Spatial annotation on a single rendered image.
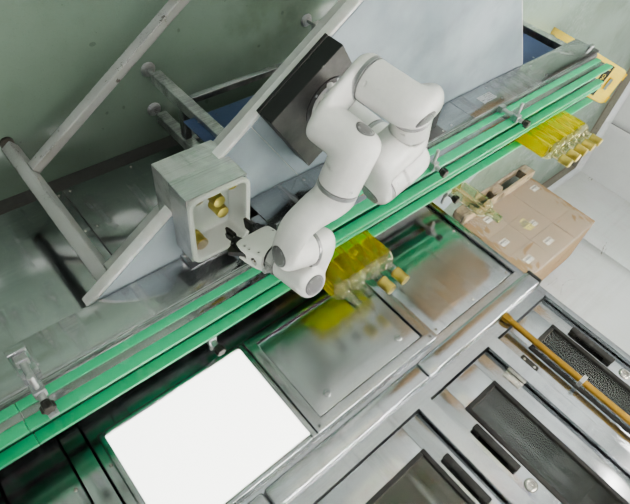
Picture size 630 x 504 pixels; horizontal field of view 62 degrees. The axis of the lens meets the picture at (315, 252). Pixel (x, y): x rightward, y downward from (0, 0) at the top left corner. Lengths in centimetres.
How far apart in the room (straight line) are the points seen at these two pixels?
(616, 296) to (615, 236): 97
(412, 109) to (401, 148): 18
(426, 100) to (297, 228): 33
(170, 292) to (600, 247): 609
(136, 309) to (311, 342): 50
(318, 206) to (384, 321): 70
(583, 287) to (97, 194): 541
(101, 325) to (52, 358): 13
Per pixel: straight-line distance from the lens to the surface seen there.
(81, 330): 140
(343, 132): 94
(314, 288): 113
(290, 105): 130
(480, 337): 172
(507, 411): 166
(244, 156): 139
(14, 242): 193
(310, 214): 100
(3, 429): 135
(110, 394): 140
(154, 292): 142
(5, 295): 180
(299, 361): 151
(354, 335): 158
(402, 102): 95
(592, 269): 671
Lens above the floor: 161
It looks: 26 degrees down
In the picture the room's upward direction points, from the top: 134 degrees clockwise
